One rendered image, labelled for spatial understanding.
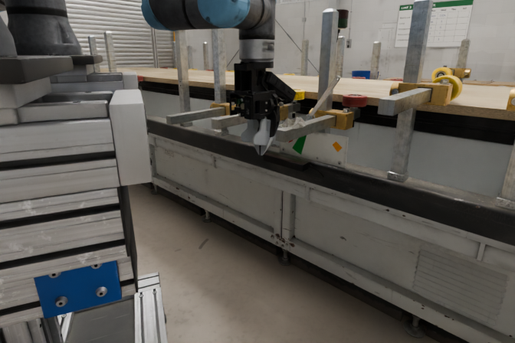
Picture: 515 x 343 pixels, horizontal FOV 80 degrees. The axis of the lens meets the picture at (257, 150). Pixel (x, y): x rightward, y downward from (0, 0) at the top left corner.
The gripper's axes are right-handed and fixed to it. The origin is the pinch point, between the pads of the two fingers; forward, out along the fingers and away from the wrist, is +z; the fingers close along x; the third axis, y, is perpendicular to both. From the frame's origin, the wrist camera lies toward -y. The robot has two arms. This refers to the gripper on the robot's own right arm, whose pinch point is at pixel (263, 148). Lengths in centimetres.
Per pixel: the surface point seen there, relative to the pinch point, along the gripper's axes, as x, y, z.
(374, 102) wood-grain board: 5, -52, -6
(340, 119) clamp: 3.2, -32.5, -2.7
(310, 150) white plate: -6.7, -32.5, 9.4
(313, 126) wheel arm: 1.5, -20.0, -2.2
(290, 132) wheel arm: 1.5, -9.1, -2.5
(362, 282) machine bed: 8, -55, 70
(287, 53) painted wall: -525, -723, -24
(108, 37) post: -152, -34, -31
